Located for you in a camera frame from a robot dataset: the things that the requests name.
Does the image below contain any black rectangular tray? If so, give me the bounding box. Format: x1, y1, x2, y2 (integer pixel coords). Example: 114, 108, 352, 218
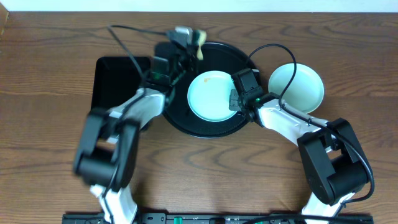
91, 57, 141, 109

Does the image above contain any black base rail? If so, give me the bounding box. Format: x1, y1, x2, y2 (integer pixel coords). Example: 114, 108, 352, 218
61, 212, 374, 224

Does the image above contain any green plate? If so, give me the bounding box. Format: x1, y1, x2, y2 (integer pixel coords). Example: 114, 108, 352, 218
187, 70, 236, 123
268, 63, 325, 113

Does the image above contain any round black tray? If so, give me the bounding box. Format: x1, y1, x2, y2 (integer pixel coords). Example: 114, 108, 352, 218
163, 42, 256, 138

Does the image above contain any yellow sponge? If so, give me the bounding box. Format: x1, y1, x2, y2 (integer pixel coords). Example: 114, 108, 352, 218
197, 30, 207, 60

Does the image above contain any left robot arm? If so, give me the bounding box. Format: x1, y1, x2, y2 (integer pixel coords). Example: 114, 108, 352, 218
73, 25, 206, 223

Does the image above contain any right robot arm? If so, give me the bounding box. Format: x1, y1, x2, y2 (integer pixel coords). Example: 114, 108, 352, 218
229, 88, 374, 218

